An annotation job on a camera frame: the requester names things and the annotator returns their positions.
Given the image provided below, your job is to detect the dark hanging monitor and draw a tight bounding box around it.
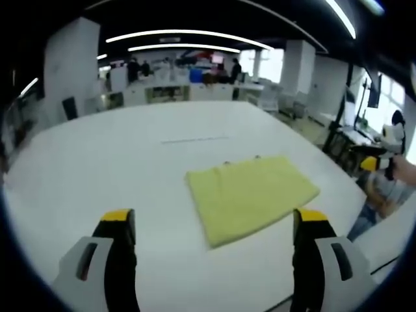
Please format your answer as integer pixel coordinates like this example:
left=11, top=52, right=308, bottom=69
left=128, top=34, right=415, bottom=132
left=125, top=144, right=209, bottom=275
left=367, top=73, right=382, bottom=109

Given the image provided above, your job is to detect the person's right hand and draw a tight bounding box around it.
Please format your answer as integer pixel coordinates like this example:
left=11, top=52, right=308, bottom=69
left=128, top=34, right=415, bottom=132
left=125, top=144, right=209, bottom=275
left=391, top=158, right=416, bottom=187

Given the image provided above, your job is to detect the straight ceiling light strip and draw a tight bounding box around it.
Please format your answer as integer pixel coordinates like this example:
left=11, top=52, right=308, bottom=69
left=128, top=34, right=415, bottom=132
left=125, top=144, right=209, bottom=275
left=324, top=0, right=357, bottom=39

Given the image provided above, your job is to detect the black frame desk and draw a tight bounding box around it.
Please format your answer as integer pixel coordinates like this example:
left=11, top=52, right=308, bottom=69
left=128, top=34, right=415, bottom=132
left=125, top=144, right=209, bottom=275
left=323, top=63, right=387, bottom=170

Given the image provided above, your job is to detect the black floor cable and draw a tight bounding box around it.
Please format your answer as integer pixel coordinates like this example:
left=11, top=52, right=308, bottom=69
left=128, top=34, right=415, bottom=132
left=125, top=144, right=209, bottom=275
left=370, top=255, right=401, bottom=274

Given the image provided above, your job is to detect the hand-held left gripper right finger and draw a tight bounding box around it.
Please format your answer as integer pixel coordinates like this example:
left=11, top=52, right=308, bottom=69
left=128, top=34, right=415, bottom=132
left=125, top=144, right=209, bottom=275
left=290, top=209, right=378, bottom=312

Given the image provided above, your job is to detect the yellow garment with coloured sleeves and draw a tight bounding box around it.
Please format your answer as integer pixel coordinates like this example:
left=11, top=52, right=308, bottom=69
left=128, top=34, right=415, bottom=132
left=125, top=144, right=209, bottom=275
left=185, top=155, right=322, bottom=250

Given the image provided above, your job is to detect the white pillar with black panel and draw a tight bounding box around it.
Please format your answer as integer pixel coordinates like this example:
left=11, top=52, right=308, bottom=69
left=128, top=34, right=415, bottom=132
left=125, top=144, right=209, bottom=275
left=44, top=16, right=101, bottom=122

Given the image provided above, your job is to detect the long ceiling light strip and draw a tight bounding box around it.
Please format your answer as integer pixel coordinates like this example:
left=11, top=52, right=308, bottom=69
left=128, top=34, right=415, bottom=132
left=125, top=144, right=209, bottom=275
left=127, top=43, right=242, bottom=55
left=105, top=29, right=276, bottom=52

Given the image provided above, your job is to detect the plain white pillar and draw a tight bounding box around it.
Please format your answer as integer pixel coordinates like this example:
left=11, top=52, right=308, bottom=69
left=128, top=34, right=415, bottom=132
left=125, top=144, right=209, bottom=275
left=283, top=39, right=317, bottom=108

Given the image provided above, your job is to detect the white metal rack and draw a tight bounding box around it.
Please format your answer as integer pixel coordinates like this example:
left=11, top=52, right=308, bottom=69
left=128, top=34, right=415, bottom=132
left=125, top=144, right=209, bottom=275
left=259, top=87, right=280, bottom=113

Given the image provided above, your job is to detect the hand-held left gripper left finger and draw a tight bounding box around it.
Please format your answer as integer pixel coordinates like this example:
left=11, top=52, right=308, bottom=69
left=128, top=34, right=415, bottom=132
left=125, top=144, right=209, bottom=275
left=51, top=209, right=141, bottom=312

